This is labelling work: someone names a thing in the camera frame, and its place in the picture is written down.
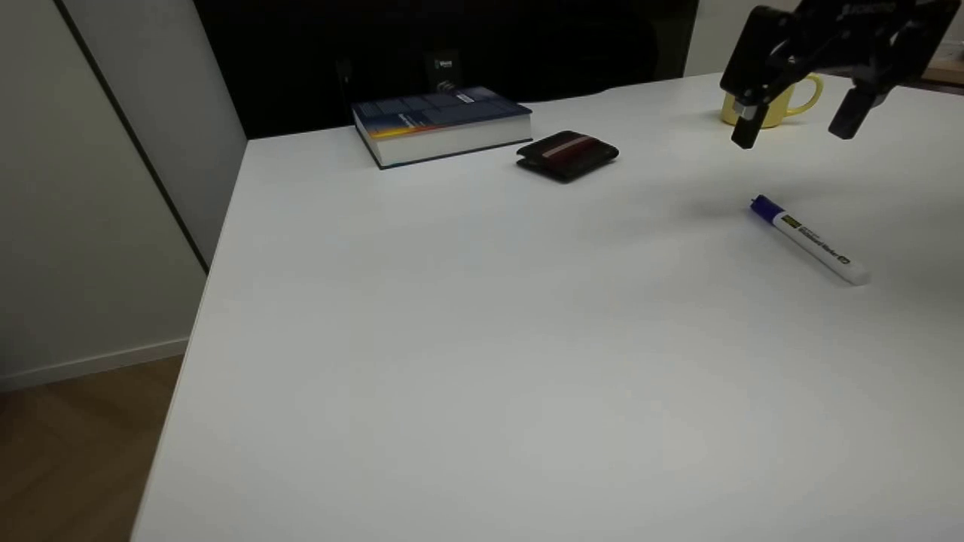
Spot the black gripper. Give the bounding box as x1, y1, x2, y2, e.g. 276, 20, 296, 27
721, 0, 964, 150

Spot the white marker with blue cap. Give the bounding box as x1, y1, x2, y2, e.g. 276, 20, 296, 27
746, 193, 872, 288

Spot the yellow ceramic mug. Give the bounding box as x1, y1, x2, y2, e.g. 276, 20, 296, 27
721, 70, 826, 133

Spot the light wooden shelf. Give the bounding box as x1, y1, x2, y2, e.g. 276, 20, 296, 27
918, 52, 964, 90

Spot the black leather wallet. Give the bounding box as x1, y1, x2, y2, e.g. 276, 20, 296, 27
516, 127, 620, 186

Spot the thick blue hardcover book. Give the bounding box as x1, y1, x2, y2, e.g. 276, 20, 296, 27
349, 85, 536, 171

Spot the small black device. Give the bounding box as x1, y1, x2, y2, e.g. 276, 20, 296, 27
428, 52, 463, 95

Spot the black partition panel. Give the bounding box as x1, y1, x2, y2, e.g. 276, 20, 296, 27
194, 0, 702, 141

